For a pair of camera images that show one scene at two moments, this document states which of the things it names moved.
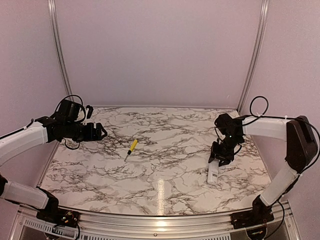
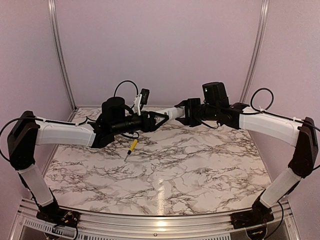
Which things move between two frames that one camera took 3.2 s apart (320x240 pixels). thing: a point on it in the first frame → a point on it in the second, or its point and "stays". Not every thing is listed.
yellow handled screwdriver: (135, 142) stays
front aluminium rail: (27, 226) stays
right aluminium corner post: (263, 17) stays
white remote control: (213, 170) → (175, 112)
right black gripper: (214, 151) → (190, 120)
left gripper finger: (99, 137) → (153, 128)
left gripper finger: (99, 127) → (154, 113)
